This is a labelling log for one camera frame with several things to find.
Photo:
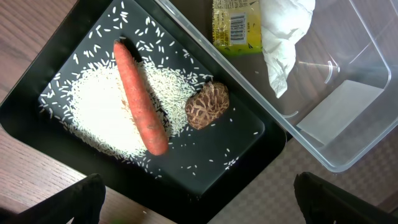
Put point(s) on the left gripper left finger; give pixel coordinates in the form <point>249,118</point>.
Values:
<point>79,203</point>

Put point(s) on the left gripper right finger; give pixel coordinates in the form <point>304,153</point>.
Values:
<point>323,202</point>

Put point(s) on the orange carrot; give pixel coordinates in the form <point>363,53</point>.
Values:
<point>145,118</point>

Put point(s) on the brown textured food piece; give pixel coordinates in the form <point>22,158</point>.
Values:
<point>207,105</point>

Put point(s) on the white napkin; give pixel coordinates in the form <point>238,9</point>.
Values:
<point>283,24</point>

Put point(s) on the yellow green snack wrapper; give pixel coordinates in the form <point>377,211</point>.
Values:
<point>236,27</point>

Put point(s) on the white rice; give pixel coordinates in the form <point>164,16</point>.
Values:
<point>87,98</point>

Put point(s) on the clear plastic bin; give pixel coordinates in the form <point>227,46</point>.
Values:
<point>341,97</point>

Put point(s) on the black tray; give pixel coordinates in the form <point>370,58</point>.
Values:
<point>181,201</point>

